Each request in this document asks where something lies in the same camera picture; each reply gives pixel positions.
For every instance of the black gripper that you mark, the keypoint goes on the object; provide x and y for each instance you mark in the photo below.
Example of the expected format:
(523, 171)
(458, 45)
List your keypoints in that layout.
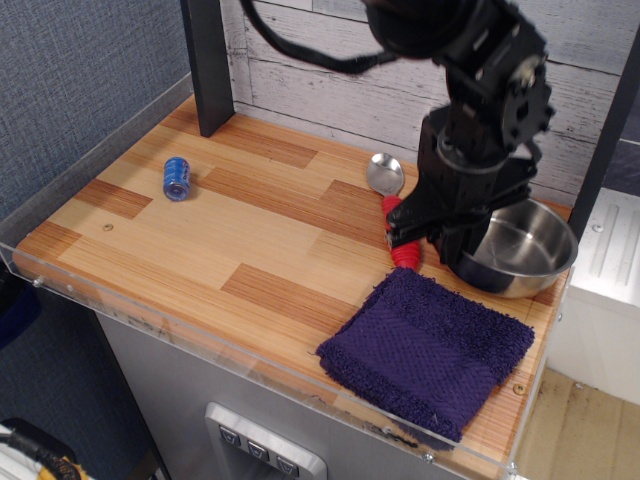
(453, 197)

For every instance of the stainless steel pan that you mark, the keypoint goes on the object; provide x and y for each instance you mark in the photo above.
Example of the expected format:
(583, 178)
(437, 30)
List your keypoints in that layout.
(525, 249)

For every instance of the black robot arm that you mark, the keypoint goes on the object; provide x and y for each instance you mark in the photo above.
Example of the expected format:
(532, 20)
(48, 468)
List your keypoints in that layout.
(477, 154)

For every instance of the purple folded towel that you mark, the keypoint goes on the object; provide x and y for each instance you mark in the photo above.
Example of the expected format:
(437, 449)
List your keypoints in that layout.
(424, 353)

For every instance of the white metal side cabinet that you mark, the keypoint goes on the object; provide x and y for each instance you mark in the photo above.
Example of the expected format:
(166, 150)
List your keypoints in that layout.
(596, 341)

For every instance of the small blue can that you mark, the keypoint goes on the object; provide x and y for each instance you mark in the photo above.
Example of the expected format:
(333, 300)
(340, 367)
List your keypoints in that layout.
(176, 181)

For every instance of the silver cabinet with button panel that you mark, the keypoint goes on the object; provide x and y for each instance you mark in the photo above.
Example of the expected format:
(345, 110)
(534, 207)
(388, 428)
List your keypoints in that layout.
(263, 408)

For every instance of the red handled metal spoon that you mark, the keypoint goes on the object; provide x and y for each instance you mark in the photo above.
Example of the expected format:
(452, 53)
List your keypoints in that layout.
(385, 176)

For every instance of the dark right vertical post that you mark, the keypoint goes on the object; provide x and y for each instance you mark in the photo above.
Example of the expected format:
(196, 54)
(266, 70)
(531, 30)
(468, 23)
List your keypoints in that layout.
(609, 138)

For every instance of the dark vertical post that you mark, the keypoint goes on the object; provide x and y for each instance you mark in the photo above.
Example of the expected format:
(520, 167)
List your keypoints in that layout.
(206, 46)
(609, 138)

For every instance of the dark left vertical post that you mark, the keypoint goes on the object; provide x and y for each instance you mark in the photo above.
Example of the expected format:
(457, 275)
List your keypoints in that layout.
(206, 46)

